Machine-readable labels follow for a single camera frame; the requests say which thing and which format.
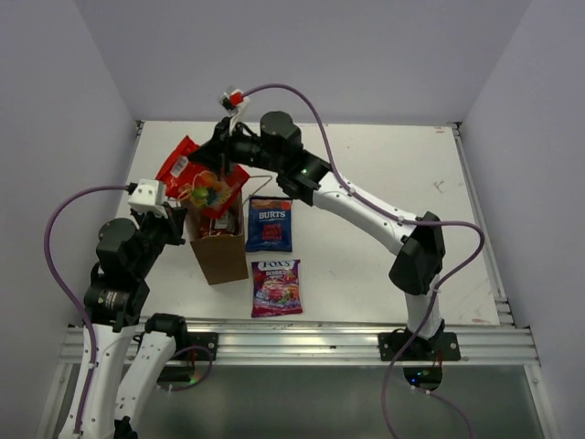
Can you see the aluminium rail frame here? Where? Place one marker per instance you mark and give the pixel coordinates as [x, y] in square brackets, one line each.
[319, 373]

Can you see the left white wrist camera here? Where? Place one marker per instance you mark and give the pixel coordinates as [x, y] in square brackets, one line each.
[148, 197]

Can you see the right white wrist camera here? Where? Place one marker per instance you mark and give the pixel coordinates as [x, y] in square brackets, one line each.
[236, 104]

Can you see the red fruit candy bag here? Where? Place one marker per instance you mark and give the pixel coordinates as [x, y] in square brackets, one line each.
[197, 185]

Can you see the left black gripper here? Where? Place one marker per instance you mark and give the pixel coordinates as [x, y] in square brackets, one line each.
[174, 223]

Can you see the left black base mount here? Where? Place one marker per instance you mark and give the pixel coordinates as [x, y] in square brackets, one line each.
[192, 363]

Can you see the blue Burts chips bag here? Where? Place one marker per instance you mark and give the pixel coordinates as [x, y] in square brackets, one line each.
[269, 224]

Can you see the brown paper bag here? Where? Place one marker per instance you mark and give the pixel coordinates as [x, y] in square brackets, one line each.
[222, 259]

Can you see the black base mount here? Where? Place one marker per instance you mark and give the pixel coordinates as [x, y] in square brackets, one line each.
[444, 347]
[192, 363]

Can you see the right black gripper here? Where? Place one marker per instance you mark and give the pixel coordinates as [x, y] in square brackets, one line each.
[217, 152]

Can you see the purple Fox's candy bag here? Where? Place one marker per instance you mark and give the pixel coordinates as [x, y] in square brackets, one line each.
[276, 288]

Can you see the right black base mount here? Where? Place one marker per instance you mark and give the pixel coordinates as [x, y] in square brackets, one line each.
[444, 347]

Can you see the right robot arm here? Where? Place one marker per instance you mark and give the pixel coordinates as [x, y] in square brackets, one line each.
[417, 243]

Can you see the red Doritos chips bag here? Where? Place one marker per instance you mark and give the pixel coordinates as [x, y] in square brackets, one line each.
[225, 225]

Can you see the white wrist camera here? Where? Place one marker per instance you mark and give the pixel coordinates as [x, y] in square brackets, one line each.
[148, 197]
[236, 104]

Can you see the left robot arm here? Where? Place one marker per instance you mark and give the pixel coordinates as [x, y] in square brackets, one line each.
[111, 392]

